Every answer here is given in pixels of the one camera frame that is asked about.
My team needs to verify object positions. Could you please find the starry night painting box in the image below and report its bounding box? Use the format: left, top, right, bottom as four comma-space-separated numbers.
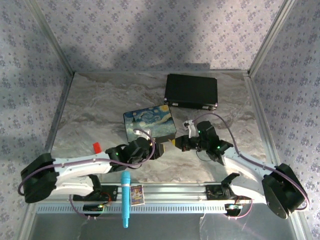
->
122, 104, 177, 146

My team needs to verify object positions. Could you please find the small purple card box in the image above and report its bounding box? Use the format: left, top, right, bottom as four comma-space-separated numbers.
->
130, 184, 145, 207

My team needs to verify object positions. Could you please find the blue marker pen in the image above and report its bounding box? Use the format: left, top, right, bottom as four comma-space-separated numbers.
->
120, 171, 131, 229

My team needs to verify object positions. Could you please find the black hard case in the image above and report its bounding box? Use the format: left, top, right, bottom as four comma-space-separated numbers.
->
163, 73, 219, 111

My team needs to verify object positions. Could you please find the slotted metal strip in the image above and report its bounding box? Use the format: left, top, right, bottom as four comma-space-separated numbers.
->
36, 204, 272, 215

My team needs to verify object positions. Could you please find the left circuit board black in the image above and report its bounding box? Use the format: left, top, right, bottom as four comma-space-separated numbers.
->
82, 203, 105, 214

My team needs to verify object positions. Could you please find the circuit board black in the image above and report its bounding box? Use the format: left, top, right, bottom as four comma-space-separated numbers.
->
82, 203, 105, 214
224, 203, 243, 216

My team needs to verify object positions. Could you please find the right circuit board black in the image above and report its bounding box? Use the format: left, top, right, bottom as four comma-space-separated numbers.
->
224, 203, 243, 216

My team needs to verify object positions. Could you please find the thin black cable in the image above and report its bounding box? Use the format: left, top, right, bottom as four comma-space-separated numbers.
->
195, 149, 215, 163

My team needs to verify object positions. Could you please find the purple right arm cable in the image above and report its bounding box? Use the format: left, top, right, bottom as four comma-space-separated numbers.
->
191, 112, 310, 213

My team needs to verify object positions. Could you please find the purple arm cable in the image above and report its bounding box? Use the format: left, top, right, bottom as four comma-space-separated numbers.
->
18, 128, 154, 198
191, 112, 310, 213

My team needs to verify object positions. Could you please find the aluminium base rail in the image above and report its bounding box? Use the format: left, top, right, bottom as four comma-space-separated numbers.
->
67, 183, 253, 206

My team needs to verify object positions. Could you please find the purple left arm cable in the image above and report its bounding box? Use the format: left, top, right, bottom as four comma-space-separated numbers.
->
18, 128, 154, 198

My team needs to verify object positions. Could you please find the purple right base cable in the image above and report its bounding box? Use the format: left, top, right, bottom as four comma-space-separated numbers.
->
224, 198, 254, 221

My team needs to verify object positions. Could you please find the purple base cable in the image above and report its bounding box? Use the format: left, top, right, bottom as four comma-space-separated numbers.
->
68, 195, 112, 221
224, 198, 254, 221

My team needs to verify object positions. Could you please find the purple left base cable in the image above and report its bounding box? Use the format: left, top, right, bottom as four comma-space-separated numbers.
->
68, 195, 112, 221

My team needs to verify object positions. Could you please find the aluminium frame post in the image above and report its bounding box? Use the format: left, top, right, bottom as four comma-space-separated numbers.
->
24, 0, 76, 77
246, 0, 297, 78

